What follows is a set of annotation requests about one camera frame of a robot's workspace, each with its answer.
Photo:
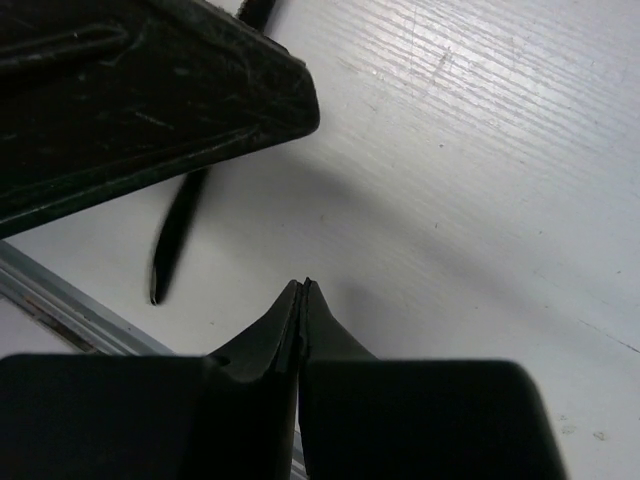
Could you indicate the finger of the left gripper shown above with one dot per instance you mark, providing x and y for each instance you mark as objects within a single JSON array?
[{"x": 103, "y": 98}]

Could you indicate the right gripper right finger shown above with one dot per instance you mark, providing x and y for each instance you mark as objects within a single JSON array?
[{"x": 362, "y": 417}]

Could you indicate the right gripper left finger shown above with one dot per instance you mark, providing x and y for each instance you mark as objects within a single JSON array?
[{"x": 225, "y": 415}]

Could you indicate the black knife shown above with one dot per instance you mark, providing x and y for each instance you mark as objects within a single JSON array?
[{"x": 180, "y": 215}]

